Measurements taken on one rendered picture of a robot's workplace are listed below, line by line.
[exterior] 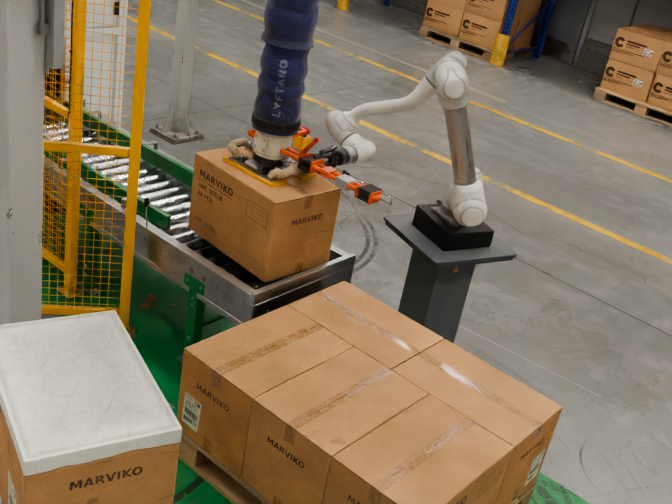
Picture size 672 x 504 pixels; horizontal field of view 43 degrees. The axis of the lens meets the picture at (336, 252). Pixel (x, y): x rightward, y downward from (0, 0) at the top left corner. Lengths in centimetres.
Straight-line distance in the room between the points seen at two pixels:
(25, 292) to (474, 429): 198
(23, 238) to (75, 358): 129
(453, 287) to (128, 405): 234
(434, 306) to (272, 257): 96
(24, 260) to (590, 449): 278
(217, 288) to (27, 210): 89
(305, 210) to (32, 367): 170
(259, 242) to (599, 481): 192
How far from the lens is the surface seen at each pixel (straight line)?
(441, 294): 434
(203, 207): 414
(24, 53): 349
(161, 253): 420
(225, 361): 342
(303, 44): 376
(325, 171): 374
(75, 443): 229
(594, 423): 464
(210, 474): 370
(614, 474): 436
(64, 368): 254
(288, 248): 388
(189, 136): 701
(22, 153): 362
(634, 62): 1072
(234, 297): 387
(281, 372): 341
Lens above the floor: 252
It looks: 27 degrees down
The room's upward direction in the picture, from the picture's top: 11 degrees clockwise
